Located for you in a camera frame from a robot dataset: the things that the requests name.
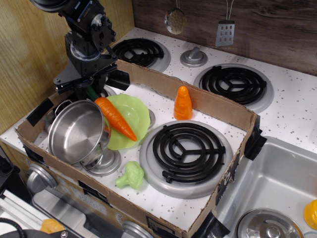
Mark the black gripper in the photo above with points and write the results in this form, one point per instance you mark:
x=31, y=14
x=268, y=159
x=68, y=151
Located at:
x=86, y=67

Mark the orange toy carrot green stem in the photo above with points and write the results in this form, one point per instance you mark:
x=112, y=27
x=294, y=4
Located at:
x=113, y=116

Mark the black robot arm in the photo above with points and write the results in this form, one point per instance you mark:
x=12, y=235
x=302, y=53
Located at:
x=86, y=18

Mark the light green plastic plate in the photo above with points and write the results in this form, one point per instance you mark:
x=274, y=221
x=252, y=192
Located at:
x=136, y=114

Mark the front left black burner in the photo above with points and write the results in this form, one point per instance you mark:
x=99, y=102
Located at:
x=107, y=91

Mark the black burner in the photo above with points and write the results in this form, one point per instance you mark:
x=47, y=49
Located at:
x=185, y=159
x=143, y=52
x=242, y=84
x=107, y=91

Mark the stainless steel pot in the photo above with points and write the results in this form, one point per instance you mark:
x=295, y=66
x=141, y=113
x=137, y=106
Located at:
x=80, y=134

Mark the back left black burner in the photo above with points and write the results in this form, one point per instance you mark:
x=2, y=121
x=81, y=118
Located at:
x=143, y=52

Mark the brown cardboard fence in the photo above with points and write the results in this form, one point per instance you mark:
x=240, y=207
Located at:
x=150, y=206

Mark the silver knob under pot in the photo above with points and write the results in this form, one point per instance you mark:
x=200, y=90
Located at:
x=107, y=165

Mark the orange cone-shaped toy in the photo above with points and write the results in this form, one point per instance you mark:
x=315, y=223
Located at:
x=183, y=105

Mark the green toy broccoli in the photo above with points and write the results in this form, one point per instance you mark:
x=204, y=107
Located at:
x=132, y=177

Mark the silver front knob left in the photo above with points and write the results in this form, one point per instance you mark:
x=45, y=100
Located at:
x=39, y=179

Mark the silver stove knob top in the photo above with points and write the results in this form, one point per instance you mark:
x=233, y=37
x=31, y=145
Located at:
x=194, y=58

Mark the hanging perforated metal spoon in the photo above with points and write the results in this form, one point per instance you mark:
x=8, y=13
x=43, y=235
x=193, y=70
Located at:
x=175, y=20

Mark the front right black burner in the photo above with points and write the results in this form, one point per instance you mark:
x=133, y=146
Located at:
x=185, y=159

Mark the orange toy bottom left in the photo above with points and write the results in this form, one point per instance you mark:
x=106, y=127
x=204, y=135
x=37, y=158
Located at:
x=50, y=226

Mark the hanging slotted metal spatula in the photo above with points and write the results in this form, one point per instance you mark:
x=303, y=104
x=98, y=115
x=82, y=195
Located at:
x=226, y=28

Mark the silver front knob middle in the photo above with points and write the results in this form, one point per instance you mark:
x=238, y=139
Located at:
x=132, y=230

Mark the back right black burner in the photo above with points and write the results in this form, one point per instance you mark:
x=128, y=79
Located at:
x=242, y=84

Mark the silver toy sink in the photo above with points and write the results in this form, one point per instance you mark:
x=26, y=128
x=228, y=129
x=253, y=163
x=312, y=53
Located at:
x=282, y=177

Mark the silver pot lid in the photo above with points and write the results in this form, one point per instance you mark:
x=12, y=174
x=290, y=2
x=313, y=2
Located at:
x=267, y=223

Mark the yellow toy in sink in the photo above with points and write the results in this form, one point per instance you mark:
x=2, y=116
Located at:
x=310, y=214

